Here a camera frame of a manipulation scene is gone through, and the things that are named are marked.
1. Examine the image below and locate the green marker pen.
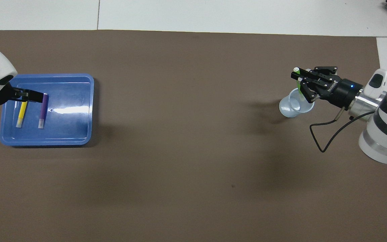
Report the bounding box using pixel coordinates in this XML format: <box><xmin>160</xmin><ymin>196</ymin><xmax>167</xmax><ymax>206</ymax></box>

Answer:
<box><xmin>293</xmin><ymin>67</ymin><xmax>306</xmax><ymax>101</ymax></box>

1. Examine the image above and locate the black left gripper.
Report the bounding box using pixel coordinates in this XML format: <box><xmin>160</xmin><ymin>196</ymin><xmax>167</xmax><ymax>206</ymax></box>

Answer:
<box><xmin>0</xmin><ymin>82</ymin><xmax>44</xmax><ymax>106</ymax></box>

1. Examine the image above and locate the translucent plastic cup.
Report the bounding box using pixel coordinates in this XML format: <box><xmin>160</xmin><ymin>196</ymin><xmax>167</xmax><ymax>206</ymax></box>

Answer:
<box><xmin>278</xmin><ymin>88</ymin><xmax>315</xmax><ymax>118</ymax></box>

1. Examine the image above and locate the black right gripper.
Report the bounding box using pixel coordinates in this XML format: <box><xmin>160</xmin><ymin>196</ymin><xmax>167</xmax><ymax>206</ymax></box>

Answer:
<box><xmin>291</xmin><ymin>67</ymin><xmax>363</xmax><ymax>110</ymax></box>

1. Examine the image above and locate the purple marker pen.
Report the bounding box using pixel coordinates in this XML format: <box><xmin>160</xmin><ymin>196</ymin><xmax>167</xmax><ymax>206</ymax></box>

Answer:
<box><xmin>38</xmin><ymin>93</ymin><xmax>49</xmax><ymax>129</ymax></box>

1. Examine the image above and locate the blue plastic tray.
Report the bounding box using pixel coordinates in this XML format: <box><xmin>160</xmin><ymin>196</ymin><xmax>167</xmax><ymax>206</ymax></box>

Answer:
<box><xmin>0</xmin><ymin>73</ymin><xmax>95</xmax><ymax>147</ymax></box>

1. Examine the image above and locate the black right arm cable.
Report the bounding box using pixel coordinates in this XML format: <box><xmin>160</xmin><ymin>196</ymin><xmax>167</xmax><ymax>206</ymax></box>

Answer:
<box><xmin>309</xmin><ymin>107</ymin><xmax>377</xmax><ymax>153</ymax></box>

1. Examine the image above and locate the brown table mat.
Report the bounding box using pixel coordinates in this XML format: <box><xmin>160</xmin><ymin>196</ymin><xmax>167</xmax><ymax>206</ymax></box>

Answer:
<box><xmin>0</xmin><ymin>30</ymin><xmax>387</xmax><ymax>242</ymax></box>

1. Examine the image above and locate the yellow marker pen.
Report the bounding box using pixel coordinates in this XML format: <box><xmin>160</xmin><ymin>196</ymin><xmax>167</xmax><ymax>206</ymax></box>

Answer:
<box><xmin>16</xmin><ymin>101</ymin><xmax>28</xmax><ymax>128</ymax></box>

